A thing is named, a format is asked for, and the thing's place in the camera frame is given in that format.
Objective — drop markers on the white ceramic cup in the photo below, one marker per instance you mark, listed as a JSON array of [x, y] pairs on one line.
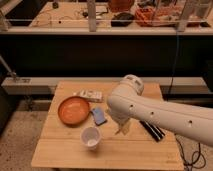
[[90, 137]]

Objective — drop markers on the black pouch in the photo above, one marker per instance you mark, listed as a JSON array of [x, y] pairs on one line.
[[122, 19]]

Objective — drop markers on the orange plate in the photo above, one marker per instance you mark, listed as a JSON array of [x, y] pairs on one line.
[[73, 110]]

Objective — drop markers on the white flat box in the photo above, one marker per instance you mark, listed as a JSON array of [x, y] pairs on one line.
[[90, 95]]

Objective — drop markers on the red bowl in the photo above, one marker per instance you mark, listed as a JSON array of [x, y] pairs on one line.
[[120, 5]]

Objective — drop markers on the grey metal beam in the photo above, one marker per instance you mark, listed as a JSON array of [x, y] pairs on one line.
[[47, 85]]

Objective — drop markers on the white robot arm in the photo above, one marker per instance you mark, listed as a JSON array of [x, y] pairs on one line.
[[125, 102]]

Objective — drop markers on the blue sponge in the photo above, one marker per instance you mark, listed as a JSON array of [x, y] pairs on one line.
[[98, 116]]

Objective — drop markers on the black rectangular block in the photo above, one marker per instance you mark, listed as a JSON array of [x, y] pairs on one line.
[[156, 133]]

